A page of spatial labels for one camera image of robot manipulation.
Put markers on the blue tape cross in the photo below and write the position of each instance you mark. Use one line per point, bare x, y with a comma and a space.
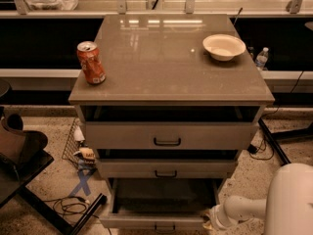
83, 176

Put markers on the black stand leg right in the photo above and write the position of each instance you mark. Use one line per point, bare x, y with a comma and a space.
273, 143

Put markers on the black table leg left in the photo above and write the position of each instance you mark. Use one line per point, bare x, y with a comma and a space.
54, 212

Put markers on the brown chair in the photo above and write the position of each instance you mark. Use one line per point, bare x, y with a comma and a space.
19, 146

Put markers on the orange soda can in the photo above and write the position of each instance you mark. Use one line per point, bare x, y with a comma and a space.
88, 57

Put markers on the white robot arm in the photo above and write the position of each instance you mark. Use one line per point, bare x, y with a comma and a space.
287, 210

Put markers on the grey middle drawer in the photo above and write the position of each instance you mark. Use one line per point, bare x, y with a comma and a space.
166, 163

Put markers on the small snack package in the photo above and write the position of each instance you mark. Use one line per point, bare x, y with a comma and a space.
86, 158

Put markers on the grey drawer cabinet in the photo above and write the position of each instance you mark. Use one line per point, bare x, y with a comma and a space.
157, 70

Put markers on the clear water bottle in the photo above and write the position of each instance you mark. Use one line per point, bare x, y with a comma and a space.
262, 58

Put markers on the grey drawer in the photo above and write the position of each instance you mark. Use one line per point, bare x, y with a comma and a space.
163, 204
174, 135
166, 163

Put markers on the grey bottom drawer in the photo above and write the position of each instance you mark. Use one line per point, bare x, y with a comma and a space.
163, 204

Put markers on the white bowl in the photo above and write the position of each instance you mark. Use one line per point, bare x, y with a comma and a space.
223, 47

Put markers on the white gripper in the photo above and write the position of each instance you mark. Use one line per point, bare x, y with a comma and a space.
217, 214

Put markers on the wire mesh basket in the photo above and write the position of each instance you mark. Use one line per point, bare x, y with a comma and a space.
71, 146

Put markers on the grey top drawer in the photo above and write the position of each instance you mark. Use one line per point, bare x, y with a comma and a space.
174, 135

